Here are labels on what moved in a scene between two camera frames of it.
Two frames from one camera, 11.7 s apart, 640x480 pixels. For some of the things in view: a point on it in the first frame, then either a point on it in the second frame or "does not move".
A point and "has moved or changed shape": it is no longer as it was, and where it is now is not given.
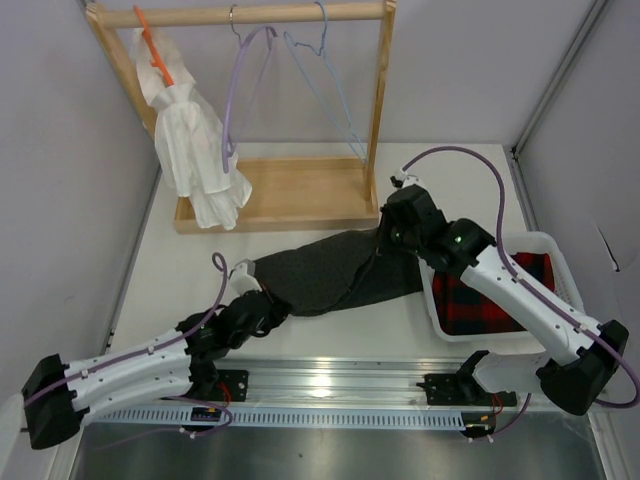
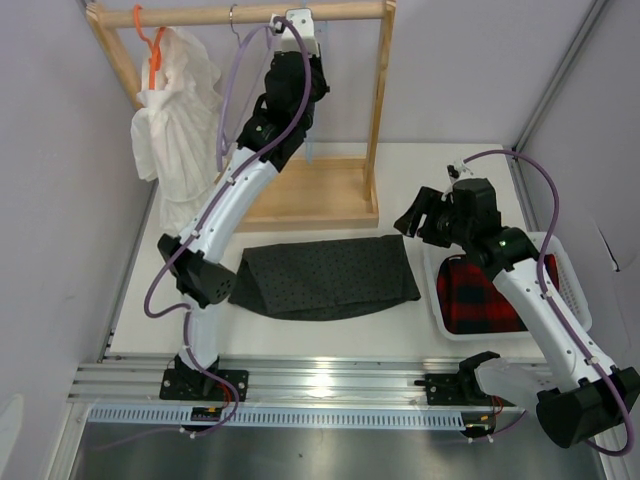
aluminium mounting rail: [336, 380] does not move
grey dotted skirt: [345, 273] has moved or changed shape
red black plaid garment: [462, 309] does not move
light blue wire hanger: [288, 35] → [309, 145]
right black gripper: [383, 237] → [427, 200]
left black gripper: [277, 314] → [315, 64]
